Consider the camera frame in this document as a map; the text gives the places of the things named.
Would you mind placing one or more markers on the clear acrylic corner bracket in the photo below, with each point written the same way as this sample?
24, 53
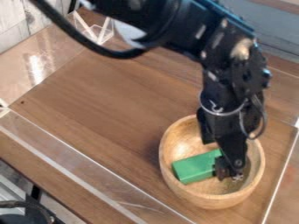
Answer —
98, 33

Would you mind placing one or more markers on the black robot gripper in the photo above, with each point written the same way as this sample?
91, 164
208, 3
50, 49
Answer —
227, 121

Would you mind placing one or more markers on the green rectangular block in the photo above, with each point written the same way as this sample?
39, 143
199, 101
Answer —
196, 168

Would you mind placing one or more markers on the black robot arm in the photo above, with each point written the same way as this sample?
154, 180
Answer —
203, 31

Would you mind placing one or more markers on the black device lower left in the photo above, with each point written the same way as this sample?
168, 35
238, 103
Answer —
26, 211

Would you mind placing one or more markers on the brown wooden bowl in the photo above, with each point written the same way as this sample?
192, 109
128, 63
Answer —
208, 193

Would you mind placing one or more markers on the clear acrylic front barrier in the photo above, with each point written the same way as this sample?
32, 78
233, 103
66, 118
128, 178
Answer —
98, 195

